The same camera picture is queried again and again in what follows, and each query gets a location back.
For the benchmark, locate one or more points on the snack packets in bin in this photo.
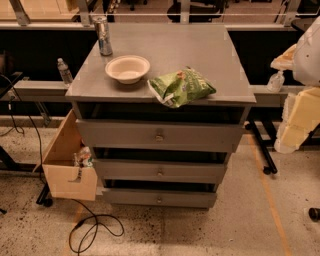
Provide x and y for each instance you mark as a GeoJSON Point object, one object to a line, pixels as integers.
{"type": "Point", "coordinates": [83, 158]}

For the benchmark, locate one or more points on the grey top drawer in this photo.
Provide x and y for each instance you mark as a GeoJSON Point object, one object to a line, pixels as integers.
{"type": "Point", "coordinates": [160, 135]}

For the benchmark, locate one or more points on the black rolling stand leg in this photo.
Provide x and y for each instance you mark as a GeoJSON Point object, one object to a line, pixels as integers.
{"type": "Point", "coordinates": [270, 167]}

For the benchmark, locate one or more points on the black caster wheel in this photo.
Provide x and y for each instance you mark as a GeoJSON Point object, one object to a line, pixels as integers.
{"type": "Point", "coordinates": [314, 214]}

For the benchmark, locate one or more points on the grey metal shelf rail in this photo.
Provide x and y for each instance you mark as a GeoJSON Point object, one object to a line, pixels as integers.
{"type": "Point", "coordinates": [41, 91]}

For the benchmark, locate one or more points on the wooden side bin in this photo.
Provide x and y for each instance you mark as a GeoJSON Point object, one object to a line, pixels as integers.
{"type": "Point", "coordinates": [64, 178]}

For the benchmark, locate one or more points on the clear plastic water bottle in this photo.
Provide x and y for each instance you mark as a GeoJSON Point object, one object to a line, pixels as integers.
{"type": "Point", "coordinates": [65, 72]}

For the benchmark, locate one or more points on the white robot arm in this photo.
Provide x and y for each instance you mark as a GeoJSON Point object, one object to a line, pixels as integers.
{"type": "Point", "coordinates": [306, 66]}

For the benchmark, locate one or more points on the grey drawer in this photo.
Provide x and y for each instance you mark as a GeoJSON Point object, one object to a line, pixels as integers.
{"type": "Point", "coordinates": [160, 135]}
{"type": "Point", "coordinates": [159, 197]}
{"type": "Point", "coordinates": [140, 170]}

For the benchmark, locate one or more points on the grey bottom drawer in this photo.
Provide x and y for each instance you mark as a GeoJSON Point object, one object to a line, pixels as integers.
{"type": "Point", "coordinates": [159, 197]}

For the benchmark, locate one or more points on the white paper bowl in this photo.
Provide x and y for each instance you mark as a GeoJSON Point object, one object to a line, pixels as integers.
{"type": "Point", "coordinates": [128, 69]}

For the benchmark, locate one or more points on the green chip bag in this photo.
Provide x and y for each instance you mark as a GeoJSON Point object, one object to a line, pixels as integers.
{"type": "Point", "coordinates": [180, 87]}

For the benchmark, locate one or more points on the hand sanitizer pump bottle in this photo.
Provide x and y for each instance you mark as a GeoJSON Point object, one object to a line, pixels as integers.
{"type": "Point", "coordinates": [276, 82]}

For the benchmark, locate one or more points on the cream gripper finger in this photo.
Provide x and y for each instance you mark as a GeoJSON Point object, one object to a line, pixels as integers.
{"type": "Point", "coordinates": [301, 115]}
{"type": "Point", "coordinates": [285, 60]}

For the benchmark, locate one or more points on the grey drawer cabinet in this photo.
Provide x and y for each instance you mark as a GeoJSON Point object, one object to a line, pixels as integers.
{"type": "Point", "coordinates": [168, 47]}

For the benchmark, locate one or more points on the grey middle drawer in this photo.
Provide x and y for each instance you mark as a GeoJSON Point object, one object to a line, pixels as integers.
{"type": "Point", "coordinates": [140, 170]}

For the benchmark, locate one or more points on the silver drink can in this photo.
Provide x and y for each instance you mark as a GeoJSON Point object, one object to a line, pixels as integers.
{"type": "Point", "coordinates": [102, 30]}

